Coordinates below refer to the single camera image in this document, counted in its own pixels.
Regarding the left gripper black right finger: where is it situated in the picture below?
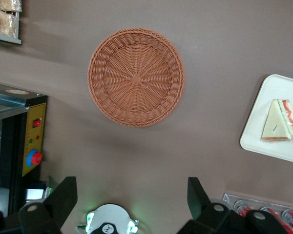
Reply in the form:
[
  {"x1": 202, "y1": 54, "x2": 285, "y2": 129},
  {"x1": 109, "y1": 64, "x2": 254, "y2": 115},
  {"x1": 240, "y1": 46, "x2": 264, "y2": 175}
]
[{"x1": 177, "y1": 176, "x2": 235, "y2": 234}]

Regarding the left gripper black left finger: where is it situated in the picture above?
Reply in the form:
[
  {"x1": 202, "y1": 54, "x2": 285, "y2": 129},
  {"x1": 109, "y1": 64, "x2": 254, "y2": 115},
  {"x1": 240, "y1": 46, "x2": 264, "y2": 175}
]
[{"x1": 4, "y1": 176, "x2": 78, "y2": 234}]

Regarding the triangle sandwich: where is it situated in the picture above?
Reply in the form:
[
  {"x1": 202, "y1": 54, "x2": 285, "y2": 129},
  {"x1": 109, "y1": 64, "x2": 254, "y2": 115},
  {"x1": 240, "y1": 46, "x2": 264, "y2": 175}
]
[{"x1": 260, "y1": 98, "x2": 293, "y2": 142}]

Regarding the beige plastic tray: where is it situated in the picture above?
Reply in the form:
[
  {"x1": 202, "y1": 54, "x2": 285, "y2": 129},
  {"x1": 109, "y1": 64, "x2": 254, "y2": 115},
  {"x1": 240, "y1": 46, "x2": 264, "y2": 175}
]
[{"x1": 239, "y1": 74, "x2": 293, "y2": 165}]

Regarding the round brown wicker basket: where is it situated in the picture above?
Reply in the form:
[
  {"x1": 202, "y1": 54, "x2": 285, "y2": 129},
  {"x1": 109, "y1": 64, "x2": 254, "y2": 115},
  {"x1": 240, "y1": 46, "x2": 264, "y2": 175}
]
[{"x1": 87, "y1": 27, "x2": 186, "y2": 129}]

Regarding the grey bread tray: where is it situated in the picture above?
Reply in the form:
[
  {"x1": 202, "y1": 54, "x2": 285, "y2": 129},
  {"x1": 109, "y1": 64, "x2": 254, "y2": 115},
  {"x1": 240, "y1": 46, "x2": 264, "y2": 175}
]
[{"x1": 0, "y1": 0, "x2": 23, "y2": 45}]

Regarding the clear acrylic bottle rack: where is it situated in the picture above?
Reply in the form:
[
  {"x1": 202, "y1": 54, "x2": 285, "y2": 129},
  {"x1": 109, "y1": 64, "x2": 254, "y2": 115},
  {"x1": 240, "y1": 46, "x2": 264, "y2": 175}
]
[{"x1": 221, "y1": 193, "x2": 293, "y2": 234}]

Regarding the red emergency stop button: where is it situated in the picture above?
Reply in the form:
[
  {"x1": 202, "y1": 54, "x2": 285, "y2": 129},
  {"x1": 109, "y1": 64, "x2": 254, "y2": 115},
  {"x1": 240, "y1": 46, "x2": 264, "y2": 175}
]
[{"x1": 26, "y1": 149, "x2": 43, "y2": 167}]

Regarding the black yellow food warmer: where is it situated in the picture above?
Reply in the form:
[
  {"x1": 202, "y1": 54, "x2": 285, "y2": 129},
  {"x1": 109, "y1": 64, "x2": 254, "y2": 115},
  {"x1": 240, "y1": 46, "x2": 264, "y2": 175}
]
[{"x1": 0, "y1": 81, "x2": 48, "y2": 217}]

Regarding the wrapped bread pack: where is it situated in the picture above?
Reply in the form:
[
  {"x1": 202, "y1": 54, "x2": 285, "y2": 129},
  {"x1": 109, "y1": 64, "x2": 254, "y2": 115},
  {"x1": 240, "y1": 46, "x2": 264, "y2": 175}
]
[
  {"x1": 0, "y1": 8, "x2": 17, "y2": 39},
  {"x1": 0, "y1": 0, "x2": 23, "y2": 12}
]

